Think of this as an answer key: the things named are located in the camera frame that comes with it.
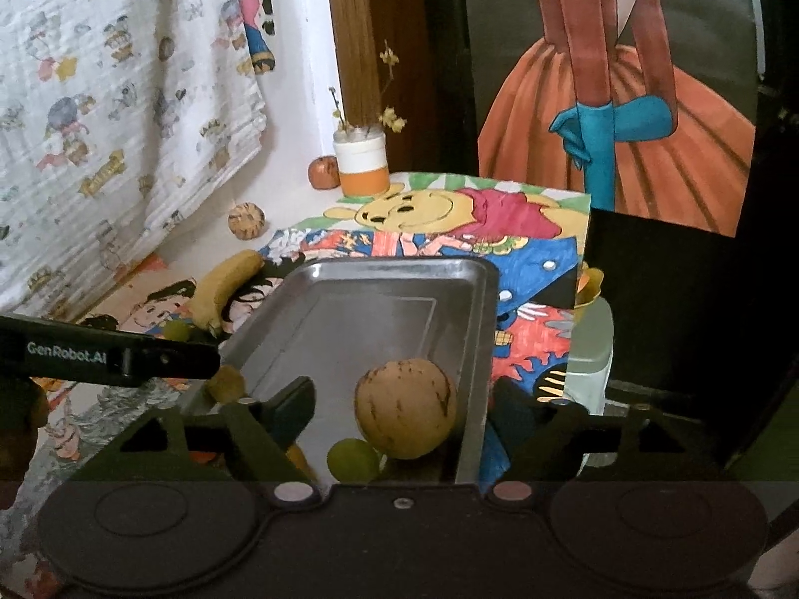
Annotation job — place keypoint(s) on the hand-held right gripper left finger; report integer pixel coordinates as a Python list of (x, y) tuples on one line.
[(293, 409)]

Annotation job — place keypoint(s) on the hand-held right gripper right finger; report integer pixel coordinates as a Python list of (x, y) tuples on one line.
[(518, 409)]

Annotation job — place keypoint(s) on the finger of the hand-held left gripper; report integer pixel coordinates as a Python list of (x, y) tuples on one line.
[(175, 360)]

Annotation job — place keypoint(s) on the green grape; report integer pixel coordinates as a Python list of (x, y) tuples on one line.
[(353, 460)]

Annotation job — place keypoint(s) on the small banana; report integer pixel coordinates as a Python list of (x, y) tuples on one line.
[(225, 293)]

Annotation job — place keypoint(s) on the large striped pepino melon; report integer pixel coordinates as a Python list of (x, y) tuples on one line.
[(406, 409)]

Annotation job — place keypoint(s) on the metal tray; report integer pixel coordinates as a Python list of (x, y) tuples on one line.
[(374, 324)]

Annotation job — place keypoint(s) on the small striped pepino melon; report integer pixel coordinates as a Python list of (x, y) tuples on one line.
[(246, 220)]

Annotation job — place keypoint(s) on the person's left hand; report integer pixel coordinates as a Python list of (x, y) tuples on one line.
[(19, 443)]

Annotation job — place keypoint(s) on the cartoon boys drawing sheet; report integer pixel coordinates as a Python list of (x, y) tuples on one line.
[(156, 306)]

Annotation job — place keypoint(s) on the colourful figures drawing sheet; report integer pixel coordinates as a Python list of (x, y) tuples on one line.
[(537, 274)]

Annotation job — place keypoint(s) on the yellow plastic item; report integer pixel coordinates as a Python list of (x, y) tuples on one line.
[(590, 284)]

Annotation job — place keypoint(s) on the yellow bear drawing sheet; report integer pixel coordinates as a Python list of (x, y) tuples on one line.
[(437, 209)]

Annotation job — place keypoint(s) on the red-brown apple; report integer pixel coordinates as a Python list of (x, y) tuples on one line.
[(323, 171)]

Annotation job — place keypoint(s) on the white and orange jar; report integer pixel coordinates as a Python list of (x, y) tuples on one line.
[(362, 165)]

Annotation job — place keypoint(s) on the printed blanket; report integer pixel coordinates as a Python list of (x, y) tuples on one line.
[(125, 106)]

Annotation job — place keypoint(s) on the dried yellow flower twigs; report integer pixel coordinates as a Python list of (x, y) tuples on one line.
[(390, 118)]

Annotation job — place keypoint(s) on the wall poster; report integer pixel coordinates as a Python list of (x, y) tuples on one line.
[(624, 106)]

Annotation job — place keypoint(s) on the brown wooden door frame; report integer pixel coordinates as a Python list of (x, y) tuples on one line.
[(356, 43)]

